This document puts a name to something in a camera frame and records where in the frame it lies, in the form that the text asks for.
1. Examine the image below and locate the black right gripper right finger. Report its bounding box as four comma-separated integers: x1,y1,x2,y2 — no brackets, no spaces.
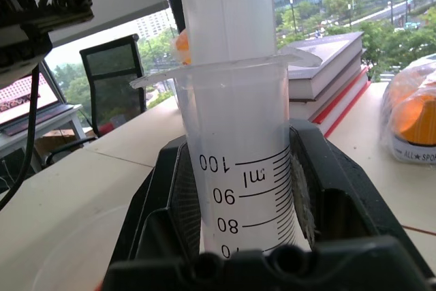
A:
288,119,434,272

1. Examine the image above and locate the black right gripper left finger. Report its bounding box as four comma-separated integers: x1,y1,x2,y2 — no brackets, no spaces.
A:
112,140,202,265

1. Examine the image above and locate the large clear plastic syringe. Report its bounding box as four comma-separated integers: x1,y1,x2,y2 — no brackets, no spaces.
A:
130,0,323,260

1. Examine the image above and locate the red and white book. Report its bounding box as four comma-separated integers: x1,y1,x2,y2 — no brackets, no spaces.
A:
308,65,372,137

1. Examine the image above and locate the white-paged thick book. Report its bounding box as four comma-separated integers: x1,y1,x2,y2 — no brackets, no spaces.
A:
288,50,366,123

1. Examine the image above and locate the open laptop with pink screen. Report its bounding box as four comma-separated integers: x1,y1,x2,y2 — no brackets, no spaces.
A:
0,72,83,136

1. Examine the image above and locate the plastic bag of orange items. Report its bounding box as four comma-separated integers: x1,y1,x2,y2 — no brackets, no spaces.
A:
380,53,436,166

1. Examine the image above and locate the black mesh office chair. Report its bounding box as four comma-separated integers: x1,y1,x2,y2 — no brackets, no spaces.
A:
45,33,148,166

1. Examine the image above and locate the grey hardcover book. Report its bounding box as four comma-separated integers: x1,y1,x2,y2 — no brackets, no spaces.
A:
279,31,365,99

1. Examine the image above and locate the brown cardboard box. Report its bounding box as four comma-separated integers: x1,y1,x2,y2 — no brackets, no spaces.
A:
35,127,95,156

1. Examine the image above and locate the small orange wrapped object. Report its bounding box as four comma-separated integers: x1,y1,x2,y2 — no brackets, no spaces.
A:
169,28,192,65

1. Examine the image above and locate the thin red string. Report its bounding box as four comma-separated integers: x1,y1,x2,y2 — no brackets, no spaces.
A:
401,224,436,236

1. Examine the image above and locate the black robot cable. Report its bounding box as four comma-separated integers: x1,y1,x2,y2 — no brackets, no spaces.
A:
0,64,40,212

